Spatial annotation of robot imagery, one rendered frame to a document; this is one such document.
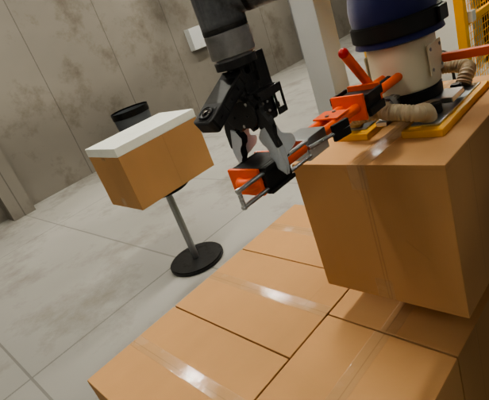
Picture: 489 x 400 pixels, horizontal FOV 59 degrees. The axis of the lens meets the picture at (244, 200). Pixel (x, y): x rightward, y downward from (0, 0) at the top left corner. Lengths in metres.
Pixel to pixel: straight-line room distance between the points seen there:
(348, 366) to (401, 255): 0.35
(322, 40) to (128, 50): 5.27
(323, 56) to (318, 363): 1.81
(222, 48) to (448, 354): 0.94
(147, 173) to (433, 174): 1.92
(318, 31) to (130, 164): 1.30
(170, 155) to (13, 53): 4.42
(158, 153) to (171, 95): 5.25
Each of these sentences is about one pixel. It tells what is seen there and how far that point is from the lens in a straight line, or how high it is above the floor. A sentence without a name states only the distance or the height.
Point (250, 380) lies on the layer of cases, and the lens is 1.33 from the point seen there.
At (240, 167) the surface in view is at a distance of 0.76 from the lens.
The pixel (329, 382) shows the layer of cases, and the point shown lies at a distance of 1.25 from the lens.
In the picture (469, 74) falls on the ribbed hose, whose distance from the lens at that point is 1.33.
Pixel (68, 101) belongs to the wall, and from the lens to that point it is 6.96.
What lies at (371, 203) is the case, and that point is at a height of 0.97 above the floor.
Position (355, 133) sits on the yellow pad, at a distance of 1.18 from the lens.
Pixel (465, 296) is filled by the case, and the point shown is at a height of 0.74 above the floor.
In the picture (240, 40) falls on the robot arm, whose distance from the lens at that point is 0.71.
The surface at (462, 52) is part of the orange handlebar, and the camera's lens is 1.23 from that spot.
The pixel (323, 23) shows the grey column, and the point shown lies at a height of 1.25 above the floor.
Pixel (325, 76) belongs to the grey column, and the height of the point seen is 0.97.
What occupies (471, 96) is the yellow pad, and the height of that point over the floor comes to 1.09.
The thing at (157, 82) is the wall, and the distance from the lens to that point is 7.73.
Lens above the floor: 1.47
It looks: 23 degrees down
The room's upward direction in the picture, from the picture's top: 20 degrees counter-clockwise
